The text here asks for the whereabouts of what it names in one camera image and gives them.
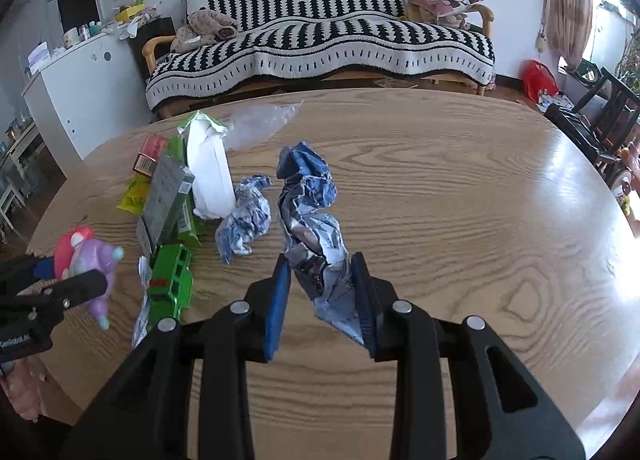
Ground patterned curtain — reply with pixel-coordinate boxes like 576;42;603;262
547;0;593;70

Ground white cabinet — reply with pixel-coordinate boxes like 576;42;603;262
23;33;153;175

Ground striped black white sofa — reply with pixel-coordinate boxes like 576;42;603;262
145;0;496;110

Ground person left hand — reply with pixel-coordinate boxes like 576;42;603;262
1;358;43;422

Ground black wooden chair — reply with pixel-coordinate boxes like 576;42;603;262
544;68;639;167

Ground red cigarette box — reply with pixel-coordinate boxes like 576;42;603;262
132;135;168;178

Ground red bag on floor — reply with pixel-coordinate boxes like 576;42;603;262
521;60;560;102

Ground yellow popcorn snack bag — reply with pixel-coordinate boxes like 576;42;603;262
116;174;151;215

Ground white green carton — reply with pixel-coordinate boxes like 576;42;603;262
178;111;236;220

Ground small blue paper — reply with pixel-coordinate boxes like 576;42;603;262
215;174;271;265

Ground grey green medicine box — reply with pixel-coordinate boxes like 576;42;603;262
136;151;194;258

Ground beige clothes on sofa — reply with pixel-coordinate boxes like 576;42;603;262
170;9;240;53

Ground black speaker beside sofa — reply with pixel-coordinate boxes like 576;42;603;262
127;16;177;84

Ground clear plastic bag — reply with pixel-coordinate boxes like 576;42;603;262
224;102;303;152

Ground pink cushion on sofa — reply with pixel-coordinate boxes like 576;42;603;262
406;0;482;30

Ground green toy car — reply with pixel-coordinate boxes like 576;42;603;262
146;244;193;330

